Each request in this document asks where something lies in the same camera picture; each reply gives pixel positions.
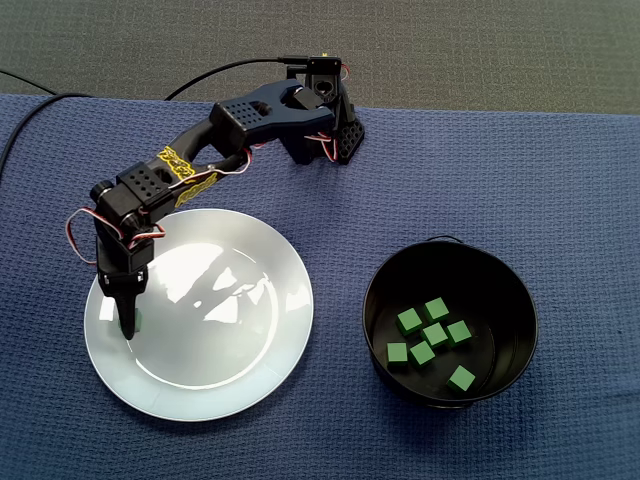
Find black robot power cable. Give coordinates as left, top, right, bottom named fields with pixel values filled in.
left=163, top=53, right=311, bottom=102

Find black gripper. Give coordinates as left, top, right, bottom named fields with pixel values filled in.
left=93, top=219, right=156, bottom=343

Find white red wrist servo wire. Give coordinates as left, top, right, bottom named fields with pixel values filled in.
left=127, top=223, right=167, bottom=251

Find white round plate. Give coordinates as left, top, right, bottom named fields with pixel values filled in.
left=83, top=207, right=315, bottom=423

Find black table clamp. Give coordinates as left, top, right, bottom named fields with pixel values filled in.
left=285, top=64, right=307, bottom=94

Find black metal bucket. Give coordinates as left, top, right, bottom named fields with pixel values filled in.
left=362, top=234, right=540, bottom=411

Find white red gripper servo wire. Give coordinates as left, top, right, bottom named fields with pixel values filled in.
left=66, top=206, right=126, bottom=266

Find thin black cable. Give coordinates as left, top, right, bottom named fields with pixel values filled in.
left=0, top=68, right=57, bottom=96

